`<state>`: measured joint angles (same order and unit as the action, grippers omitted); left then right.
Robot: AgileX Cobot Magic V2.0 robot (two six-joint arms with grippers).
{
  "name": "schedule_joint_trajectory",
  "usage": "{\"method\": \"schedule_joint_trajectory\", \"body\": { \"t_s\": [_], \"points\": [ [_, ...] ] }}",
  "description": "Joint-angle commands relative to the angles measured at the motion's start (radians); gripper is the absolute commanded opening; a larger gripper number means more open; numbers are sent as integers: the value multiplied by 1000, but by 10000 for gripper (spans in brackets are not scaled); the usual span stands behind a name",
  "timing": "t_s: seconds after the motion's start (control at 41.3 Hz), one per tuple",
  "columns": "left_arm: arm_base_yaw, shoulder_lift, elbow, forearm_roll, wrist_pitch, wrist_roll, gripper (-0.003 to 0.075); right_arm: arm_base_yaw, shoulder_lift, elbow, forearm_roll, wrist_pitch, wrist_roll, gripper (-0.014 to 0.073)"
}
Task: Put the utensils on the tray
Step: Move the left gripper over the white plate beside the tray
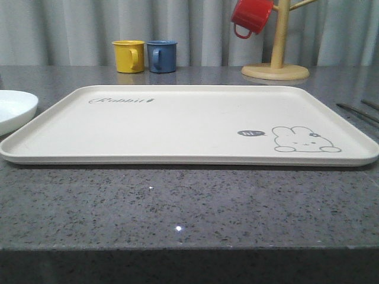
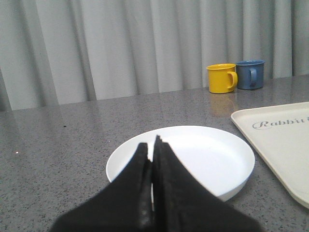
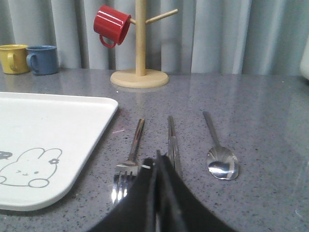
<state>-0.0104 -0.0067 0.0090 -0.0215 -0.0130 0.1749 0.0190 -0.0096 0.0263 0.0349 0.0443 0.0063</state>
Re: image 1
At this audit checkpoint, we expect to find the white round plate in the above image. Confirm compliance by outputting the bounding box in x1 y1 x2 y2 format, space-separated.
1 90 38 135

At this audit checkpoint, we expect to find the steel fork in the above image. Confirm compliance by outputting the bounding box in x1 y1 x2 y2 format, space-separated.
336 103 378 128

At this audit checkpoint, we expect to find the steel chopstick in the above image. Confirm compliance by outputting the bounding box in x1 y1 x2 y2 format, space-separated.
361 99 379 111

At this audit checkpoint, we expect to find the cream rabbit serving tray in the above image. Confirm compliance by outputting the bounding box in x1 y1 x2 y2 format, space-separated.
1 85 378 166

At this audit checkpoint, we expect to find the blue enamel mug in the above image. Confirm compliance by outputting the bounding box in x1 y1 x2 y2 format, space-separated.
146 40 177 73

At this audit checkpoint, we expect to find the yellow enamel mug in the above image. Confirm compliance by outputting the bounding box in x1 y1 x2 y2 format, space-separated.
112 40 144 73

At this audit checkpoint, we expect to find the wooden mug tree stand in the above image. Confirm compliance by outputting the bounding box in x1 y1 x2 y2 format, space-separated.
241 0 314 80

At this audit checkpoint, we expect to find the red enamel mug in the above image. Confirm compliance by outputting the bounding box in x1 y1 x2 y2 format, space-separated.
231 0 274 39

